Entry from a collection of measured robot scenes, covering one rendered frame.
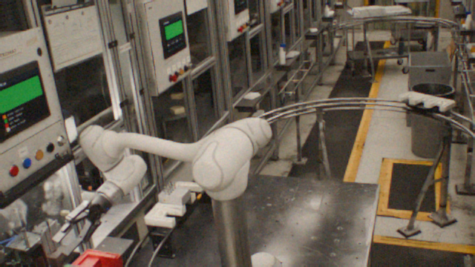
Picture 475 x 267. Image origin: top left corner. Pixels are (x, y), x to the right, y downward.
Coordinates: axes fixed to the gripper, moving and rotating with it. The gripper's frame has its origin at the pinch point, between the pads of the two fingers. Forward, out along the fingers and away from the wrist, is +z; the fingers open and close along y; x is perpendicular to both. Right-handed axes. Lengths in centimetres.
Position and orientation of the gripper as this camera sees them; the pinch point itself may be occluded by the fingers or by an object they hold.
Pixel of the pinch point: (65, 242)
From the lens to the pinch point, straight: 184.3
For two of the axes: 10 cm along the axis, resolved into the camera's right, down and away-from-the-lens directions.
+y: -1.3, -7.0, -7.0
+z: -5.2, 6.5, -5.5
